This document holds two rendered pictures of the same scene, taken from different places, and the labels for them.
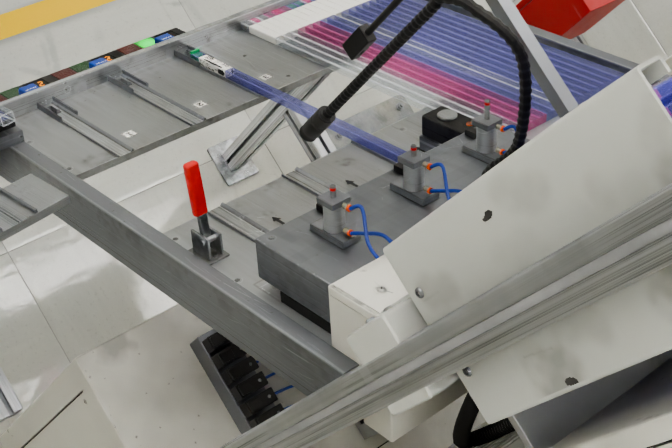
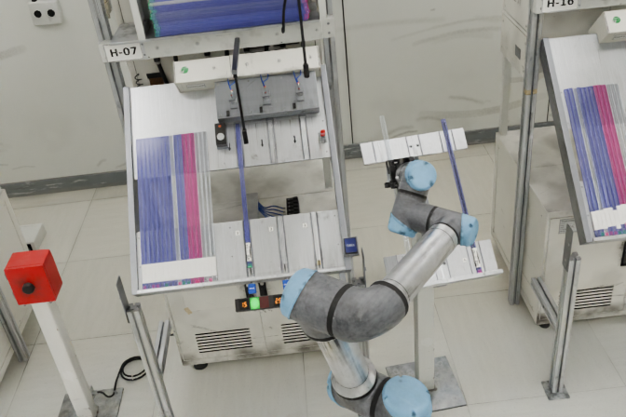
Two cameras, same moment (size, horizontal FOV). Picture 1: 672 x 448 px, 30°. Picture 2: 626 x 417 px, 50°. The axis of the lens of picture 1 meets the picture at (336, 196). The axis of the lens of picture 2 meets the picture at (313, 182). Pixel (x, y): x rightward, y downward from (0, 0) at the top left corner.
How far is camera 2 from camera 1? 229 cm
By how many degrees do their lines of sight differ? 71
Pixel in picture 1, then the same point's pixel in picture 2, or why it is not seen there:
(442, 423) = (228, 199)
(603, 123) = not seen: outside the picture
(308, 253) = (311, 91)
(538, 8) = (53, 282)
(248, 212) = (299, 150)
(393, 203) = (275, 97)
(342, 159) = (254, 158)
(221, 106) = (265, 221)
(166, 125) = (290, 221)
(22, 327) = (317, 393)
